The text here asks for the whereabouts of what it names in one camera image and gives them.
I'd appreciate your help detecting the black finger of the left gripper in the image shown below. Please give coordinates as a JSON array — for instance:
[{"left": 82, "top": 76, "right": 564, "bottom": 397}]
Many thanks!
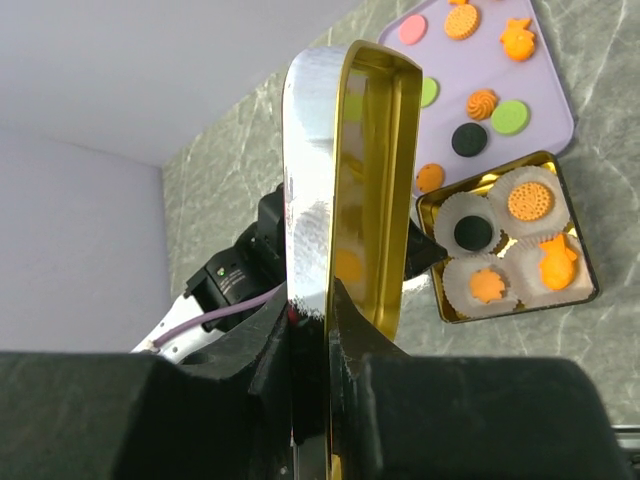
[{"left": 404, "top": 220, "right": 448, "bottom": 281}]

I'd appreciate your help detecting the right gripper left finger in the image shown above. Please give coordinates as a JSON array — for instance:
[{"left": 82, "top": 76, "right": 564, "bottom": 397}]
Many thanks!
[{"left": 1, "top": 289, "right": 291, "bottom": 479}]

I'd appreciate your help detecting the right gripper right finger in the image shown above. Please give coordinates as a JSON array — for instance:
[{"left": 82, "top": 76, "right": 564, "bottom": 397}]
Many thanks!
[{"left": 328, "top": 283, "right": 633, "bottom": 479}]

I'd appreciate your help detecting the black sandwich cookie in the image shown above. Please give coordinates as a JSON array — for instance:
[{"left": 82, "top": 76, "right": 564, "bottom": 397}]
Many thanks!
[
  {"left": 453, "top": 215, "right": 494, "bottom": 252},
  {"left": 451, "top": 122, "right": 488, "bottom": 158}
]

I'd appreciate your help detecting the orange round dotted cookie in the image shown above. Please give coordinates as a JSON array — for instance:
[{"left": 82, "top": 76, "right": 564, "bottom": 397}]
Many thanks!
[{"left": 507, "top": 182, "right": 555, "bottom": 222}]

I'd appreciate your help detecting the orange pumpkin cookie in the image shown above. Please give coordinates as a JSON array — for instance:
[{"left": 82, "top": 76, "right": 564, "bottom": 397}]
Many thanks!
[
  {"left": 538, "top": 233, "right": 579, "bottom": 291},
  {"left": 500, "top": 18, "right": 536, "bottom": 62}
]

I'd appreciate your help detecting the gold tin lid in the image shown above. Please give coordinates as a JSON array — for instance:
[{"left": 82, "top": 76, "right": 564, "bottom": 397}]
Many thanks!
[{"left": 282, "top": 40, "right": 422, "bottom": 479}]

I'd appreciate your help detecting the lavender plastic tray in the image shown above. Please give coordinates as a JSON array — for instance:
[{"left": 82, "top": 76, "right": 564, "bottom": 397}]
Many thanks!
[{"left": 378, "top": 1, "right": 574, "bottom": 186}]

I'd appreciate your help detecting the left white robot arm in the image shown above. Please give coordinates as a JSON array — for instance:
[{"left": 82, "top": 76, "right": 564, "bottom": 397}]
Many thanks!
[{"left": 132, "top": 185, "right": 285, "bottom": 364}]

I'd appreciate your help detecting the orange chocolate chip cookie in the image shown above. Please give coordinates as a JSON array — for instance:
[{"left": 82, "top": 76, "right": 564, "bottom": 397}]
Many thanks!
[{"left": 415, "top": 163, "right": 445, "bottom": 194}]

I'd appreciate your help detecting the white paper cup back-right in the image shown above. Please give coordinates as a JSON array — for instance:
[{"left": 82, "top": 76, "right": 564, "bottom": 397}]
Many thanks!
[{"left": 487, "top": 166, "right": 570, "bottom": 239}]

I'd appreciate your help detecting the black sandwich cookie on tray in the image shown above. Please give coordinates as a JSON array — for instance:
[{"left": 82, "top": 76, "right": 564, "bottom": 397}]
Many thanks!
[{"left": 451, "top": 122, "right": 488, "bottom": 158}]

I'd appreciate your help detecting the white paper cup front-right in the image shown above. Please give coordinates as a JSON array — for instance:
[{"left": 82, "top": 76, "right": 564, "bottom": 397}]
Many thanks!
[{"left": 504, "top": 232, "right": 599, "bottom": 310}]

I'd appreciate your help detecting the orange swirl cookie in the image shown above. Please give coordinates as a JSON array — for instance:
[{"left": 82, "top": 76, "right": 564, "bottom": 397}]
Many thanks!
[{"left": 466, "top": 89, "right": 499, "bottom": 121}]

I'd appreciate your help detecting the green round cookie right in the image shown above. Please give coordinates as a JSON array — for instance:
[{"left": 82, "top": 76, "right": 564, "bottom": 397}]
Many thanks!
[{"left": 490, "top": 100, "right": 530, "bottom": 136}]

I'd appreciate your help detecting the green round cookie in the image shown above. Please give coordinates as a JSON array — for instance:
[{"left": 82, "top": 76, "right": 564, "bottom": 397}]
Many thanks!
[
  {"left": 420, "top": 77, "right": 440, "bottom": 108},
  {"left": 490, "top": 100, "right": 530, "bottom": 136}
]

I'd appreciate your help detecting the green round cookie left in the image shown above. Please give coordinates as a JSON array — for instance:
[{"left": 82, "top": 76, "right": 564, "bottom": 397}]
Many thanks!
[{"left": 420, "top": 77, "right": 440, "bottom": 108}]

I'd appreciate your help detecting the pink round cookie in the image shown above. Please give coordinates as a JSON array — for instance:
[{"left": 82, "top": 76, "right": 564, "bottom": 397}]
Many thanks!
[{"left": 398, "top": 14, "right": 428, "bottom": 45}]

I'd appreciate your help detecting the orange round cookie top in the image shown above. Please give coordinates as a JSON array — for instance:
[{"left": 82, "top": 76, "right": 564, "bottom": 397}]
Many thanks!
[{"left": 444, "top": 3, "right": 480, "bottom": 40}]

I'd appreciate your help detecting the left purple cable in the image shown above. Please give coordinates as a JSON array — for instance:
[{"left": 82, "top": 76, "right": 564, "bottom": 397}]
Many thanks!
[{"left": 144, "top": 292, "right": 281, "bottom": 351}]

